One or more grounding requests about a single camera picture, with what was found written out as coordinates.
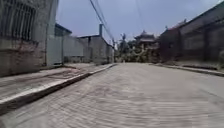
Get grey building with barred window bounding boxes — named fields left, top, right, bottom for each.
left=0, top=0, right=60, bottom=78

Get overhead wires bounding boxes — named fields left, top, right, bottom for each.
left=88, top=0, right=145, bottom=43

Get grey concrete road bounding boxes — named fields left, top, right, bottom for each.
left=0, top=62, right=224, bottom=128

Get pole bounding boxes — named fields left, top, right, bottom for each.
left=111, top=38, right=117, bottom=64

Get grey raised pavement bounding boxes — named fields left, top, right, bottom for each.
left=152, top=62, right=224, bottom=78

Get pale concrete pavement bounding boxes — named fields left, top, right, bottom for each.
left=0, top=63, right=116, bottom=104

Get grey walled building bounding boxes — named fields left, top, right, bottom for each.
left=46, top=23, right=115, bottom=66

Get building with tiered roof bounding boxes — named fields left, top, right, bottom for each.
left=133, top=29, right=160, bottom=51

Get long dark boundary wall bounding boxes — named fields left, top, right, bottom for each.
left=159, top=1, right=224, bottom=68

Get group of green trees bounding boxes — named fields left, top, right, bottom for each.
left=114, top=33, right=161, bottom=64

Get dark concrete kerb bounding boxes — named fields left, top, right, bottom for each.
left=0, top=63, right=118, bottom=116

